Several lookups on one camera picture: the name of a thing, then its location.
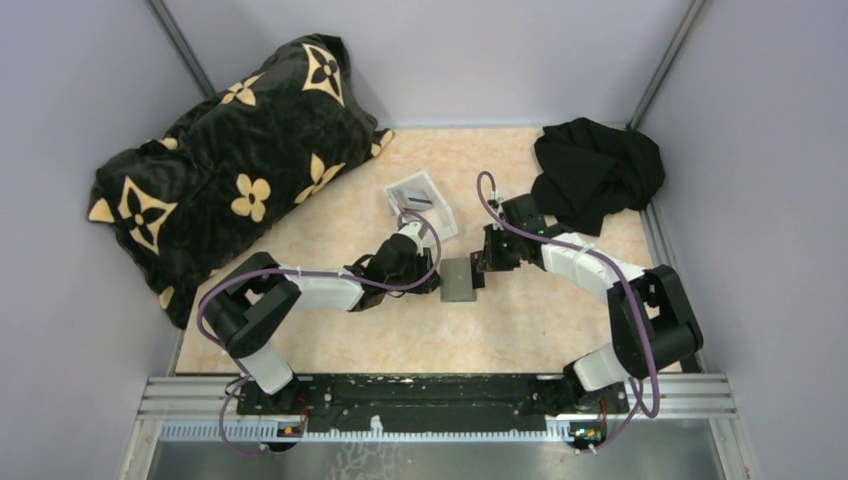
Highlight aluminium frame rail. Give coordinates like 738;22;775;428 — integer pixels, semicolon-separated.
138;373;737;428

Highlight black floral pillow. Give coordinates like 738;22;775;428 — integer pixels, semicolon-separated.
88;34;393;329

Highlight grey cards in tray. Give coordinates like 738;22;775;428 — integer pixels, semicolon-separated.
393;188;433;211

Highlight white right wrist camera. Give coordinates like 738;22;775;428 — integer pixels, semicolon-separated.
486;191;504;217

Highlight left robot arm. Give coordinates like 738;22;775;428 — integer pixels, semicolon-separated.
198;233;442;414

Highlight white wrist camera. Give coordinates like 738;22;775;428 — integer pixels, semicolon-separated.
398;220;428;249
486;191;504;217

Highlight black crumpled cloth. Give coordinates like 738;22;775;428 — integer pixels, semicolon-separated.
531;117;666;237

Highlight white cable duct strip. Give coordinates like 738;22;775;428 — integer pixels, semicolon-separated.
159;416;574;444

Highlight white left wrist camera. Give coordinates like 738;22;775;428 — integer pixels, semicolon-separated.
398;220;428;249

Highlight grey card holder wallet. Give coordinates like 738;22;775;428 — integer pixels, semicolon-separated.
439;256;485;303

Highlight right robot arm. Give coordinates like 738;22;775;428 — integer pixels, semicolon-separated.
472;194;703;412

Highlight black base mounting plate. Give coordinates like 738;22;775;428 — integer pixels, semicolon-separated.
236;373;629;432

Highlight white plastic card tray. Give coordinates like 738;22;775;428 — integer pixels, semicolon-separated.
383;170;459;241

